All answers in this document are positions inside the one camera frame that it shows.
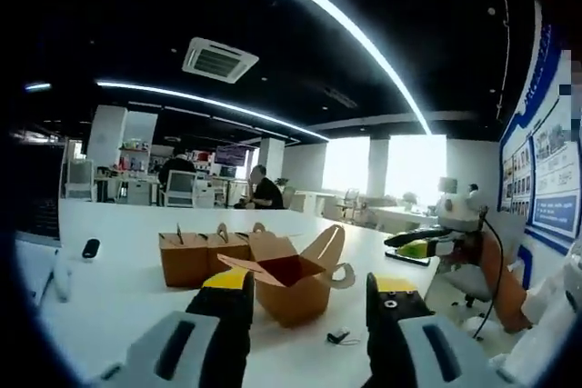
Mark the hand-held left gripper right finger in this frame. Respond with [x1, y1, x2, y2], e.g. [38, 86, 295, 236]
[366, 272, 516, 388]

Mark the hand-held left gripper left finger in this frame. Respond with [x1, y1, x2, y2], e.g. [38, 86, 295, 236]
[102, 268, 256, 388]

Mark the small black white item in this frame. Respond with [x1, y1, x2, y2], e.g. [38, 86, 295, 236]
[326, 326, 361, 346]

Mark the brown paper box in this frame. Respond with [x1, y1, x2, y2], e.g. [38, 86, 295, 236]
[247, 222, 299, 266]
[157, 223, 211, 289]
[216, 223, 357, 330]
[206, 222, 252, 276]

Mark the person's right hand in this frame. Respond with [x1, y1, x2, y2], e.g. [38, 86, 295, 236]
[447, 232, 486, 267]

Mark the black smartphone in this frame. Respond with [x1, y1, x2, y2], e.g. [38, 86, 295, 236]
[385, 249, 431, 268]

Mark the person's white shirt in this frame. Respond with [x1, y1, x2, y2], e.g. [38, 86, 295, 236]
[490, 251, 582, 384]

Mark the grey white office chair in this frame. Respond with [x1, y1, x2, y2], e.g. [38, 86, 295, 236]
[164, 169, 198, 209]
[63, 159, 97, 202]

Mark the black remote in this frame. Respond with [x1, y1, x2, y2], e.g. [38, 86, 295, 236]
[81, 237, 102, 260]

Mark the product display shelf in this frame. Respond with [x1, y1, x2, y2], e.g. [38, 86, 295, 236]
[118, 140, 152, 176]

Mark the curved ceiling light strip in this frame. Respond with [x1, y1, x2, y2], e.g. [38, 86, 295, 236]
[217, 0, 434, 136]
[95, 80, 330, 141]

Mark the ceiling air conditioner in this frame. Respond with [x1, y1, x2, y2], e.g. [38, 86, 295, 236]
[181, 36, 260, 85]

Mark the black cable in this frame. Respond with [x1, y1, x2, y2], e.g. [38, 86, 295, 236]
[472, 217, 507, 341]

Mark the blue white wall poster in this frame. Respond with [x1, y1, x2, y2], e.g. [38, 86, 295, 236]
[497, 0, 582, 255]

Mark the purple wall screen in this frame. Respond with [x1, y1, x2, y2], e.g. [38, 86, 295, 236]
[213, 144, 249, 167]

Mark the hanging ceiling wire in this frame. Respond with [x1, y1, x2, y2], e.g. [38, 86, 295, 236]
[494, 0, 512, 123]

